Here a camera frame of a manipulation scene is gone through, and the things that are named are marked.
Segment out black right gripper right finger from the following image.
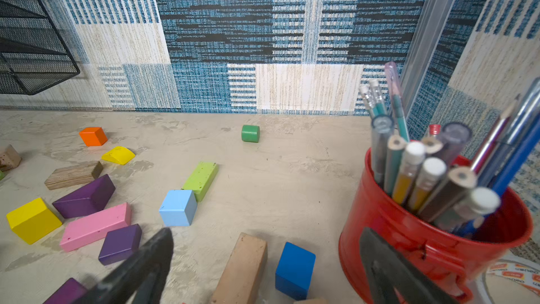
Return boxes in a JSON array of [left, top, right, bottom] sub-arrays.
[[359, 228, 458, 303]]

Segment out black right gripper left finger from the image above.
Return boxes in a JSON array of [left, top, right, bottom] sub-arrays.
[[75, 227, 174, 303]]

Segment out purple square block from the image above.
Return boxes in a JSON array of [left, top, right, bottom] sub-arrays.
[[98, 224, 142, 265]]

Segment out purple flat rectangular block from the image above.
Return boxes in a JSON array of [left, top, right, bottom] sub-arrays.
[[44, 278, 87, 304]]

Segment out red pencil bucket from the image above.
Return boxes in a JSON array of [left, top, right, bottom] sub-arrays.
[[338, 152, 533, 303]]

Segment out pink rectangular block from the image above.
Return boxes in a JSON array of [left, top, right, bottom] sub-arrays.
[[60, 203, 132, 252]]

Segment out light blue cube block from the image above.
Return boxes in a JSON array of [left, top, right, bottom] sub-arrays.
[[159, 189, 198, 227]]

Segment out dark blue cube block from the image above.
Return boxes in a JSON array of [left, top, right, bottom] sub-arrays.
[[275, 242, 316, 301]]

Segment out purple triangular prism block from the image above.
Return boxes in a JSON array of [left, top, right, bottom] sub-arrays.
[[53, 175, 115, 219]]

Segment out natural wood tall block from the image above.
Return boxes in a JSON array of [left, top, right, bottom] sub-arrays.
[[210, 232, 268, 303]]

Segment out lime green rectangular block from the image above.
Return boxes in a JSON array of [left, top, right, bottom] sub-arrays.
[[182, 162, 219, 203]]

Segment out yellow cube block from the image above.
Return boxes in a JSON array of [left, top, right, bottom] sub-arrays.
[[6, 198, 62, 245]]

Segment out tape roll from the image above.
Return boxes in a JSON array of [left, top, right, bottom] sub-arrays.
[[472, 254, 539, 303]]

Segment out yellow half-round block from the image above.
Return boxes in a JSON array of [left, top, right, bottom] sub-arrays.
[[101, 146, 136, 166]]

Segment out dark wood grain block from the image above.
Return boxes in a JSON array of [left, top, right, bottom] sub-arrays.
[[44, 161, 104, 190]]

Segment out orange cube block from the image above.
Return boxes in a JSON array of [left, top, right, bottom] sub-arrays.
[[79, 127, 108, 146]]

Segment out small natural wood block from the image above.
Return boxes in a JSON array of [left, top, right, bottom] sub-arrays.
[[0, 145, 22, 172]]

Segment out green cylinder block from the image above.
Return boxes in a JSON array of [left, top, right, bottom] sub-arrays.
[[241, 125, 260, 143]]

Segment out black wire mesh shelf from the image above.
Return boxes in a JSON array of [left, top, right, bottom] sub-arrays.
[[1, 0, 80, 96]]

